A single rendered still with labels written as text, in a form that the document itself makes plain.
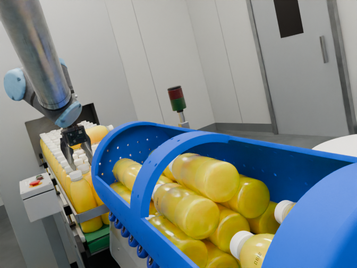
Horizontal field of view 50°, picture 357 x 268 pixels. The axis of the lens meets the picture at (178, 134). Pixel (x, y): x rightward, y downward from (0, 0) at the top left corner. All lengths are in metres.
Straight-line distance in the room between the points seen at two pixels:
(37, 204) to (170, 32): 5.12
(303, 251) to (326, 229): 0.03
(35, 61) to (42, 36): 0.07
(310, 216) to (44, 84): 0.77
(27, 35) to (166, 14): 5.40
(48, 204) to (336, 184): 1.04
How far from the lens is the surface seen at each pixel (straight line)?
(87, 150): 1.34
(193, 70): 6.31
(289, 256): 0.36
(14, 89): 1.20
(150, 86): 5.89
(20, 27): 0.85
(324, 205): 0.37
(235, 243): 0.54
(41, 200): 1.30
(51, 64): 0.95
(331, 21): 4.51
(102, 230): 1.32
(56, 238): 1.42
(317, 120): 4.94
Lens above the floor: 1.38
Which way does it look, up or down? 11 degrees down
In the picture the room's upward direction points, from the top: 15 degrees counter-clockwise
